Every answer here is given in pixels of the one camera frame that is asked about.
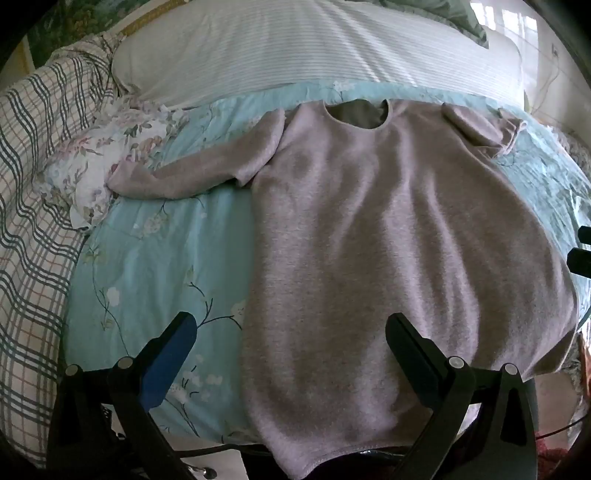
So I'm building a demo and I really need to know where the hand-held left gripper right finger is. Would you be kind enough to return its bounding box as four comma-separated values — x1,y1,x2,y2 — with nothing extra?
385,313,539,480

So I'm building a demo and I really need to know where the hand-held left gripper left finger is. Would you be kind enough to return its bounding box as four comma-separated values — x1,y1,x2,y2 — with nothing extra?
46,311,199,480

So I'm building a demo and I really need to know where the grey-pink long-sleeve sweater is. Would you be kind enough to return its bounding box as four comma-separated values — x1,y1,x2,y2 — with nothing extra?
108,98,580,478

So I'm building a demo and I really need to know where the light blue floral quilt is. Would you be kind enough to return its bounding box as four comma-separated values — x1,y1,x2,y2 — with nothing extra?
65,78,591,444

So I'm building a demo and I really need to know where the plaid bed sheet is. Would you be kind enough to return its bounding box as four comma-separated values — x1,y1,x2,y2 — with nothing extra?
0,34,125,462

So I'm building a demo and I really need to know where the white floral pillow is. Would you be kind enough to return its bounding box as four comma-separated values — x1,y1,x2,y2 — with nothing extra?
34,99,190,232

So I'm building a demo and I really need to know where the green pillow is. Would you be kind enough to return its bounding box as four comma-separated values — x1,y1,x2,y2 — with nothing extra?
374,0,490,47

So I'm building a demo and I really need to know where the wall socket with cable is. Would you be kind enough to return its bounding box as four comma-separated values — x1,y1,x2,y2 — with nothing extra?
529,44,564,116

